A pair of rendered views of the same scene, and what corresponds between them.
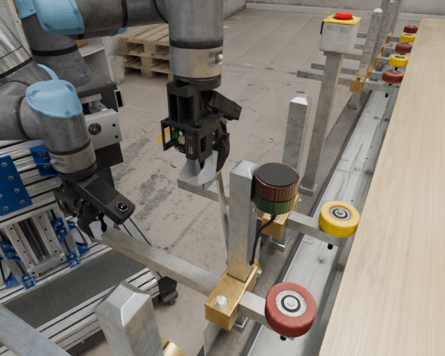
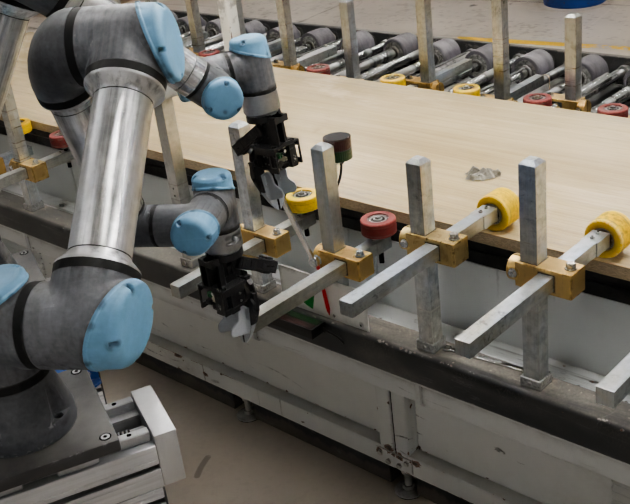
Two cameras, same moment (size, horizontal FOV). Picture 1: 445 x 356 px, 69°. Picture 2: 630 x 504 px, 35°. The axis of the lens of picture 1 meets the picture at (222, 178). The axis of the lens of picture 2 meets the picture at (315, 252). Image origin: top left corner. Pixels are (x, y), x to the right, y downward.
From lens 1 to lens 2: 1.90 m
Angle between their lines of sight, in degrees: 62
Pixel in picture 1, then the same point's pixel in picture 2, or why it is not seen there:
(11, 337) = (384, 279)
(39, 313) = not seen: outside the picture
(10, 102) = (210, 198)
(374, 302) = (386, 195)
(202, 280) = (332, 267)
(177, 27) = (267, 80)
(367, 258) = (350, 192)
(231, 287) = (347, 251)
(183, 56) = (273, 96)
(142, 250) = (285, 296)
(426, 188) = not seen: hidden behind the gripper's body
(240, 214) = (332, 180)
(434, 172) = not seen: hidden behind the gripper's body
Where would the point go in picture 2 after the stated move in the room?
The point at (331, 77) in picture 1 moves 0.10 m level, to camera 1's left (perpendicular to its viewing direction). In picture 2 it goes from (172, 122) to (157, 136)
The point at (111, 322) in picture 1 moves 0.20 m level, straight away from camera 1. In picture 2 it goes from (426, 163) to (328, 187)
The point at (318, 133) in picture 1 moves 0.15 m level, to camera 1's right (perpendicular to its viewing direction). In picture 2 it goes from (183, 185) to (203, 162)
